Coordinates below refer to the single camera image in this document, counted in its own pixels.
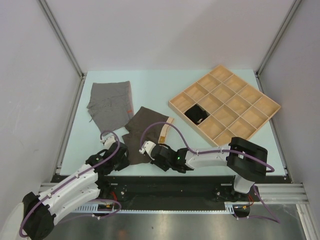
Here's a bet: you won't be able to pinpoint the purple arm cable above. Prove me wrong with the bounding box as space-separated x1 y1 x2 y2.
139 121 281 224
19 129 123 238

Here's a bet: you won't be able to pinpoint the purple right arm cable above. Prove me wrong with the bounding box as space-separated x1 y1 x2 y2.
139 121 281 224

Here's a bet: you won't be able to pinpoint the grey slotted cable duct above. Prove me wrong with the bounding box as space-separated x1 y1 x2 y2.
74 201 236 215

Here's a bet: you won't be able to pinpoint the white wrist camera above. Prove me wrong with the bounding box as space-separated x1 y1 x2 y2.
139 140 157 157
103 135 118 150

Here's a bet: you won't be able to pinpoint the grey striped underwear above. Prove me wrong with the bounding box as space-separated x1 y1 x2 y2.
86 81 134 132

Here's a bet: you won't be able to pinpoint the black underwear beige waistband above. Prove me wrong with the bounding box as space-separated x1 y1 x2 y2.
184 104 209 125

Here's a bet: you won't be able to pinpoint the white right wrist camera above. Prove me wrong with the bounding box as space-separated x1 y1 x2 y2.
139 140 157 157

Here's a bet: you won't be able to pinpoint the wooden compartment tray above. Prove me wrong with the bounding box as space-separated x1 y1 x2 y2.
168 65 281 147

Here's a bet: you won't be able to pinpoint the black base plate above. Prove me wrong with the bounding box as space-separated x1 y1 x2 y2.
104 176 260 211

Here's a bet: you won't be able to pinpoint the brown underwear beige waistband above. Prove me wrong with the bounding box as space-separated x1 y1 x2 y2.
122 106 175 165

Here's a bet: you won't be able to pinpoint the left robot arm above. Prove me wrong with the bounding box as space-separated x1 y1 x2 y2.
19 142 129 240

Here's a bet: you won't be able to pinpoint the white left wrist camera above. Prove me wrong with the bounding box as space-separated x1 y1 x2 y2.
103 135 118 150

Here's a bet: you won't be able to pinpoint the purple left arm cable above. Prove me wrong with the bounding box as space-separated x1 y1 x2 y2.
19 129 123 238

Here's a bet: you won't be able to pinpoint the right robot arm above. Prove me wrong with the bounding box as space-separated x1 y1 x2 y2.
140 137 271 202

